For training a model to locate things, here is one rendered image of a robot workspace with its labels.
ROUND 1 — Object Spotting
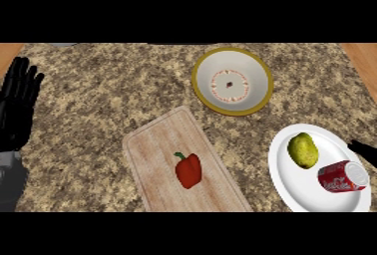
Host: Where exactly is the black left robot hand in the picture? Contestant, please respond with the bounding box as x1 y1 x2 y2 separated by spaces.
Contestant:
0 56 46 153

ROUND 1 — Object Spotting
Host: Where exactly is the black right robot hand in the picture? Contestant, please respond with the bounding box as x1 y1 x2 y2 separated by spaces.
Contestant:
346 139 377 162

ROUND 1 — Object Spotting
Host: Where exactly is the red soda can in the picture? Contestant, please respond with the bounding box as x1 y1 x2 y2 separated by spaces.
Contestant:
316 159 371 193

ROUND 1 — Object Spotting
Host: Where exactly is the white plate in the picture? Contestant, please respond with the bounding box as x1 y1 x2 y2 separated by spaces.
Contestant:
266 123 373 213

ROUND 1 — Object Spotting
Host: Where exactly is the white bowl with yellow rim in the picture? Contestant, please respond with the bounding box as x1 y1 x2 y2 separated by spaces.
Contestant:
189 47 275 117

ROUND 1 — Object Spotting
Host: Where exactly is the yellow-green pear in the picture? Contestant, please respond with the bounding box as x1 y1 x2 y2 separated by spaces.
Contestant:
285 131 321 170

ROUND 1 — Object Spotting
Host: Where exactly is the red bell pepper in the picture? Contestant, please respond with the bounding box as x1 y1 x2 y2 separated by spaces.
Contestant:
173 151 203 190

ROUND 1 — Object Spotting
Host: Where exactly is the pale wooden cutting board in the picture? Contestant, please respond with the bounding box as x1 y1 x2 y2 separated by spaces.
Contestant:
121 105 254 213

